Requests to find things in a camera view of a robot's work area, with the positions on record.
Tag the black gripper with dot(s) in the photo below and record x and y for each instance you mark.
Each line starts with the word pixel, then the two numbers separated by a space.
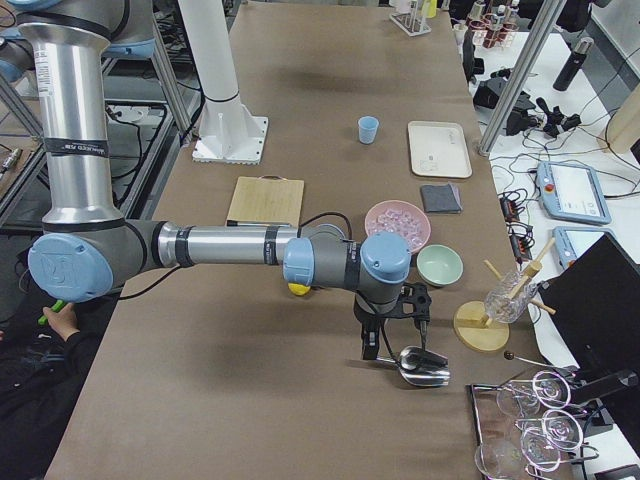
pixel 365 313

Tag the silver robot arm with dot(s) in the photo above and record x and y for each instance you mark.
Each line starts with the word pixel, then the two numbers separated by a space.
pixel 89 248

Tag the metal ice scoop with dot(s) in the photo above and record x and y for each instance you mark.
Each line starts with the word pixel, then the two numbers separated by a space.
pixel 420 367

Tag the wooden cup tree stand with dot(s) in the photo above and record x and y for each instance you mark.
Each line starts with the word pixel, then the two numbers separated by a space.
pixel 474 327

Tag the pile of clear ice cubes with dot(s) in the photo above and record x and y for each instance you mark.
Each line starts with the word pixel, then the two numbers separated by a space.
pixel 401 222

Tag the clear textured glass cup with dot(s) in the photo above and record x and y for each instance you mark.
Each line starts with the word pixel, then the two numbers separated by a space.
pixel 500 307

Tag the light blue plastic cup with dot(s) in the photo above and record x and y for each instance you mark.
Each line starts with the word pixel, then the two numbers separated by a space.
pixel 367 129

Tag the person hand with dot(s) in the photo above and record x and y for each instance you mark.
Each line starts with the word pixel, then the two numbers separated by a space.
pixel 64 322

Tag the yellow lemon front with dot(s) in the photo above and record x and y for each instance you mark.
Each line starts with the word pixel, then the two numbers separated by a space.
pixel 299 289

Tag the green bowl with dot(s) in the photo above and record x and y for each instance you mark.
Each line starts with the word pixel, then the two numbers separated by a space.
pixel 439 265

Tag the pink bowl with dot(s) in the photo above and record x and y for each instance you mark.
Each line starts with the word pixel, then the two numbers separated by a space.
pixel 401 205

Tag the wooden ball stirrer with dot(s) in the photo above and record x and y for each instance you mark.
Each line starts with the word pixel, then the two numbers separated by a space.
pixel 508 355

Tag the grey folded cloth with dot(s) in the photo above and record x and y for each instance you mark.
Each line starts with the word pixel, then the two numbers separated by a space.
pixel 441 198

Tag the wooden cutting board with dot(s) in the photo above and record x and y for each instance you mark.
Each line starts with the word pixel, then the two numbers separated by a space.
pixel 266 200

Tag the wine glass top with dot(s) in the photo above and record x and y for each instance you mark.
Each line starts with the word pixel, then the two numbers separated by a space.
pixel 522 398

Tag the wine glass bottom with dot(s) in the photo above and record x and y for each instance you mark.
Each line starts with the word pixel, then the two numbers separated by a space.
pixel 528 456

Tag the cream rectangular tray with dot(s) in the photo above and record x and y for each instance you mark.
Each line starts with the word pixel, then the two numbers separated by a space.
pixel 438 149

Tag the wine glass middle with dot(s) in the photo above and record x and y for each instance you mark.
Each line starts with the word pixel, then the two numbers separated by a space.
pixel 559 427

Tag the blue teach pendant lower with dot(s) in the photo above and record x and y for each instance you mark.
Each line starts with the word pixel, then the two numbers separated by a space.
pixel 572 242

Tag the blue teach pendant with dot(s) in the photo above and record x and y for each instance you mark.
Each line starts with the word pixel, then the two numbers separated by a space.
pixel 572 192
pixel 572 242

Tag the black monitor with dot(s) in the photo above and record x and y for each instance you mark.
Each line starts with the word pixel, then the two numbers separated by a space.
pixel 596 303

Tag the blue teach pendant upper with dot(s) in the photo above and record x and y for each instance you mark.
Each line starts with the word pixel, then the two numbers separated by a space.
pixel 572 192

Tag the black thermos bottle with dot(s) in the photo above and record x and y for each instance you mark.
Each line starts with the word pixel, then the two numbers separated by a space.
pixel 573 64

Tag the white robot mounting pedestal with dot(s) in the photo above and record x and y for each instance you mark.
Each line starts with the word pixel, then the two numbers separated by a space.
pixel 227 131

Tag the white wire cup rack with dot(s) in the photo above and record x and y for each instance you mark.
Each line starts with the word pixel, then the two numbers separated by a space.
pixel 410 16

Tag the red wire bottle rack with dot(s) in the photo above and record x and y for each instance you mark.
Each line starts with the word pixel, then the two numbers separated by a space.
pixel 491 27

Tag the aluminium frame post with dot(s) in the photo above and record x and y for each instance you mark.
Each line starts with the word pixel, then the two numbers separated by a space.
pixel 541 28

